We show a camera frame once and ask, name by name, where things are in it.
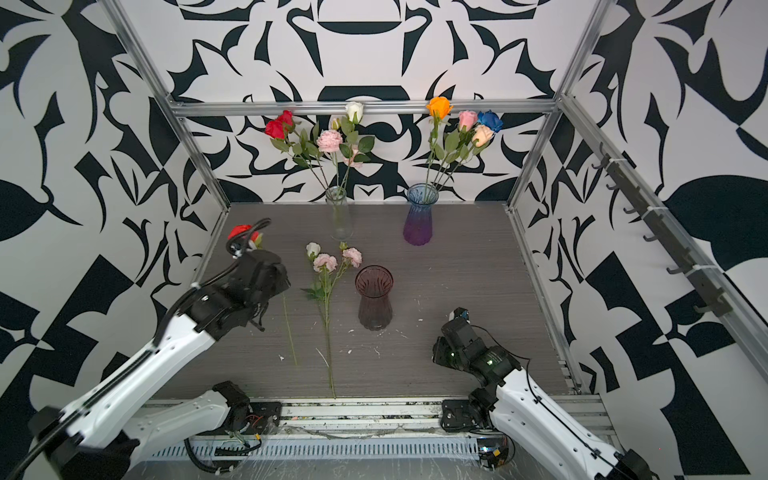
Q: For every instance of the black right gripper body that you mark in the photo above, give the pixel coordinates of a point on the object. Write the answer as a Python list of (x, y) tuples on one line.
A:
[(445, 355)]

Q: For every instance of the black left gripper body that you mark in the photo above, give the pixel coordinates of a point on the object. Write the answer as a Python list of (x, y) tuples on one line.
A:
[(280, 282)]

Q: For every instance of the red rose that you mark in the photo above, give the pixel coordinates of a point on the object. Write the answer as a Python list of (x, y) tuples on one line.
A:
[(249, 238)]

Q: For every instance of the small pink carnation stem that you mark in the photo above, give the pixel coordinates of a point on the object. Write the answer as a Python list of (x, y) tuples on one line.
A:
[(328, 270)]

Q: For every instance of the clear glass vase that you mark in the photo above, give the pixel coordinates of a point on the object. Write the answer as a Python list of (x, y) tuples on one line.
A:
[(341, 222)]

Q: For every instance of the smoky pink glass vase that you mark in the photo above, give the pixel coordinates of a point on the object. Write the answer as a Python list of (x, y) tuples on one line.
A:
[(374, 284)]

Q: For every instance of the purple blue glass vase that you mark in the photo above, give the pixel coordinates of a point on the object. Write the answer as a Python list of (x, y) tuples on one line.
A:
[(418, 227)]

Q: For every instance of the red rose stem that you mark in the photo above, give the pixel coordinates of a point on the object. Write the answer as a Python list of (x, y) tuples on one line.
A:
[(286, 137)]

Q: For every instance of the pink peony flower stem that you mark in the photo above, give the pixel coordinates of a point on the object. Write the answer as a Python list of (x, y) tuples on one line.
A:
[(327, 143)]

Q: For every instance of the peach rose stem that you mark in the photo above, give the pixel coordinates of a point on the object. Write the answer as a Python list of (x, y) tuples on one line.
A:
[(477, 144)]

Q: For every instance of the blue rose stem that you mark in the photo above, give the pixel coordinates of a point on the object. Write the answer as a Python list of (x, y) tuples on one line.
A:
[(491, 120)]

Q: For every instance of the orange rose stem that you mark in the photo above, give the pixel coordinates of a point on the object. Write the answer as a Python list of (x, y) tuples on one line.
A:
[(438, 109)]

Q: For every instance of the small white rose stem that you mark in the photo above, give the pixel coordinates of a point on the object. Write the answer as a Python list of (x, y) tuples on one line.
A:
[(313, 250)]

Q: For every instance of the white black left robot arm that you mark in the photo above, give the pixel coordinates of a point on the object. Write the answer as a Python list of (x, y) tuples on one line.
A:
[(102, 435)]

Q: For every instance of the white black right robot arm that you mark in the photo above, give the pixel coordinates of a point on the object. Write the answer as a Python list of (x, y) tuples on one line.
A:
[(510, 402)]

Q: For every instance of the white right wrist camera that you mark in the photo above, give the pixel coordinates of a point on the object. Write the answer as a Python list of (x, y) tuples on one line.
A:
[(460, 313)]

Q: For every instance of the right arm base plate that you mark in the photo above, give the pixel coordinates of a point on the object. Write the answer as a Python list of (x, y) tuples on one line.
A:
[(473, 417)]

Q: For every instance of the white slotted cable duct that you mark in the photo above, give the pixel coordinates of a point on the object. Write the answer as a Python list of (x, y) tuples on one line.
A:
[(281, 449)]

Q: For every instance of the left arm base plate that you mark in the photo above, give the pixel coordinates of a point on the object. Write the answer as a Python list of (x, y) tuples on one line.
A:
[(263, 418)]

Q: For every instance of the aluminium front rail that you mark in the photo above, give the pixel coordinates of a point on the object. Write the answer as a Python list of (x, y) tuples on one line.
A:
[(373, 416)]

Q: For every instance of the black wall hook rack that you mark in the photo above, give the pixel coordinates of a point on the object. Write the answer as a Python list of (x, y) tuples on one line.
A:
[(667, 231)]

